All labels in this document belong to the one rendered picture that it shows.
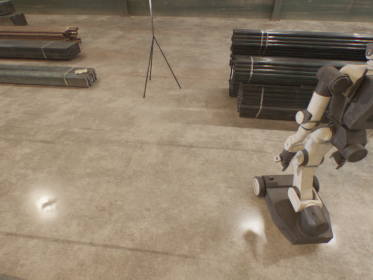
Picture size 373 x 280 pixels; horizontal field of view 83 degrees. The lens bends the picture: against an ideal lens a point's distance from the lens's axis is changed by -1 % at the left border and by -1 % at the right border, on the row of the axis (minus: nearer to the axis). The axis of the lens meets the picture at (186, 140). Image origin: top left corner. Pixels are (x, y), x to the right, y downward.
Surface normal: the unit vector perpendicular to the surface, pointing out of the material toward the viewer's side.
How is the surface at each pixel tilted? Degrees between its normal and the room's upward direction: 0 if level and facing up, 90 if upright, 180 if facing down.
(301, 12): 90
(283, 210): 0
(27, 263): 0
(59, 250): 0
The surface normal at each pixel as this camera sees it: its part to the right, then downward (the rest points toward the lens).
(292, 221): 0.00, -0.76
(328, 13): -0.11, 0.65
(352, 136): 0.03, -0.07
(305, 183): 0.04, 0.18
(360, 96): -1.00, 0.03
